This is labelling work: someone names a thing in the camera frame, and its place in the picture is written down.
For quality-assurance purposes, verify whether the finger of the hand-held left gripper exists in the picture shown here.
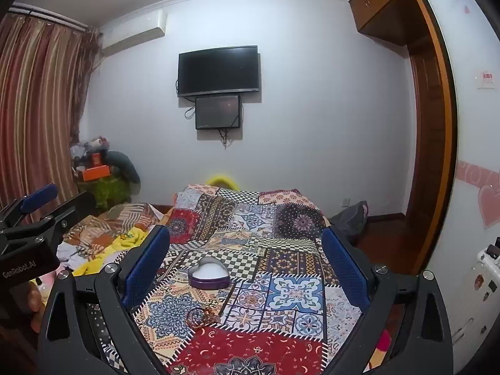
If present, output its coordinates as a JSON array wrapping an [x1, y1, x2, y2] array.
[[0, 183, 59, 227], [23, 191, 97, 240]]

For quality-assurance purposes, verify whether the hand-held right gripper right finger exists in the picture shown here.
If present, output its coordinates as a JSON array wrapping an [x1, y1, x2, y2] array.
[[321, 227, 456, 375]]

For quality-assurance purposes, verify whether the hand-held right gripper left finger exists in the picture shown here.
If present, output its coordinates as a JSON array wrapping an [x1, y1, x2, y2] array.
[[37, 224, 171, 375]]

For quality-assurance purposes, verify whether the purple heart-shaped jewelry box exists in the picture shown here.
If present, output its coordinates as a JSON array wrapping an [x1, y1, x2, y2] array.
[[188, 257, 230, 290]]

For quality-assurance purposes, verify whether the red beaded bracelet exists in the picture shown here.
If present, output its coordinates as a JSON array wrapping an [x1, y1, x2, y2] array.
[[186, 307, 208, 329]]

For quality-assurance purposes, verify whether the green cloth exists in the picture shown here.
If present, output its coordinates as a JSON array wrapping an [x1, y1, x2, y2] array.
[[76, 174, 131, 209]]

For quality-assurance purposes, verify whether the yellow cloth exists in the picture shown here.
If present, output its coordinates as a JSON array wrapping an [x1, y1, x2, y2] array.
[[72, 224, 151, 278]]

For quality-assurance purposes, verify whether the orange box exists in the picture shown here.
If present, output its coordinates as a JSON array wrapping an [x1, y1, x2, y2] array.
[[80, 165, 111, 182]]

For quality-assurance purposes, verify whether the striped orange quilt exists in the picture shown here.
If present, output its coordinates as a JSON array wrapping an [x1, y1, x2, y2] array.
[[62, 202, 165, 258]]

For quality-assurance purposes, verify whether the dark bag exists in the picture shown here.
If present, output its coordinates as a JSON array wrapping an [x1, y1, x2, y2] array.
[[328, 200, 370, 245]]

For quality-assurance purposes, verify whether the pile of plush toys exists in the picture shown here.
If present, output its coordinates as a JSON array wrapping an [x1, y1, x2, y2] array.
[[70, 136, 112, 162]]

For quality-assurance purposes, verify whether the grey pillow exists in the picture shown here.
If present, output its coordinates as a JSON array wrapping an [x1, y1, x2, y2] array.
[[105, 150, 141, 185]]

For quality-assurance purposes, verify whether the thin wooden hair stick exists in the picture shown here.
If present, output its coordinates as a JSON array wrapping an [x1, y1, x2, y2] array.
[[217, 281, 238, 316]]

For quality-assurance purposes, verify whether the striped red curtain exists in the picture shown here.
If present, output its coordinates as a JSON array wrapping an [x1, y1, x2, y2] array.
[[0, 12, 100, 223]]

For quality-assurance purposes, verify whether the colourful patchwork blanket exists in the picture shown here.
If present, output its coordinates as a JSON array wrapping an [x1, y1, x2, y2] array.
[[102, 183, 368, 375]]

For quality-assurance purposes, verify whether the yellow round cushion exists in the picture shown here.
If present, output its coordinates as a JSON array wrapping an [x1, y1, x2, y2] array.
[[206, 175, 239, 190]]

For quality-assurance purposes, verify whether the white appliance with stickers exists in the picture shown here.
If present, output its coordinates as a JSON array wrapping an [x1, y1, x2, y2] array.
[[449, 236, 500, 360]]

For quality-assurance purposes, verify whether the brown wooden door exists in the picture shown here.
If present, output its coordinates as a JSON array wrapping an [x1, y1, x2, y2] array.
[[406, 35, 449, 276]]

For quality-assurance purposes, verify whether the large pink heart sticker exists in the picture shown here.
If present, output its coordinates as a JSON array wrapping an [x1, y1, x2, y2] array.
[[478, 183, 500, 229]]

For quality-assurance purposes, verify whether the white air conditioner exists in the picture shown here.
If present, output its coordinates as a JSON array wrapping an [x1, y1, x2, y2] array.
[[101, 11, 168, 57]]

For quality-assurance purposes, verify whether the white sliding wardrobe door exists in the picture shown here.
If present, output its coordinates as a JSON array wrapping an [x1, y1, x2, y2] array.
[[414, 0, 500, 360]]

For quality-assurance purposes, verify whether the red label sticker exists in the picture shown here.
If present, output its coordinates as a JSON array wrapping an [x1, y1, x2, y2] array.
[[477, 69, 497, 90]]

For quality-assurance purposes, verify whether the wooden overhead cabinet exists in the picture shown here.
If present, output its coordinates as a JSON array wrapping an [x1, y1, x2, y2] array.
[[349, 0, 434, 39]]

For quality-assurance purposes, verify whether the pink band wall sticker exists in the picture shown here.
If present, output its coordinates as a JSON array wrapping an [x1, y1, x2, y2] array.
[[457, 159, 500, 189]]

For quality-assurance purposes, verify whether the small black wall monitor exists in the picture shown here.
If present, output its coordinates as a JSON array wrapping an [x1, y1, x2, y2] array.
[[195, 94, 241, 130]]

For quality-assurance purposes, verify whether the curtain rail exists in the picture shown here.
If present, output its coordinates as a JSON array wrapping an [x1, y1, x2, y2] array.
[[10, 2, 88, 30]]

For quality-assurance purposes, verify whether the black wall television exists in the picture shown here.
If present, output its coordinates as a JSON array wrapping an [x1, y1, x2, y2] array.
[[178, 46, 259, 98]]

